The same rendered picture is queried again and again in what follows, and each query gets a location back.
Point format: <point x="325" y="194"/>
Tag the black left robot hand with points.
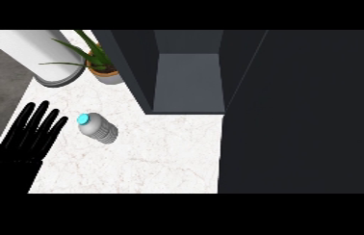
<point x="24" y="145"/>

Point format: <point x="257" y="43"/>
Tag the grey water bottle cyan cap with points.
<point x="99" y="129"/>

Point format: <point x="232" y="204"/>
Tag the dark grey cabinet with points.
<point x="187" y="81"/>

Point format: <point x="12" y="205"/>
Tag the dark grey cabinet door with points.
<point x="294" y="117"/>

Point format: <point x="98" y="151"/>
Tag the white cylindrical appliance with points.
<point x="40" y="52"/>

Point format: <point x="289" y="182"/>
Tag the potted green plant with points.
<point x="99" y="64"/>

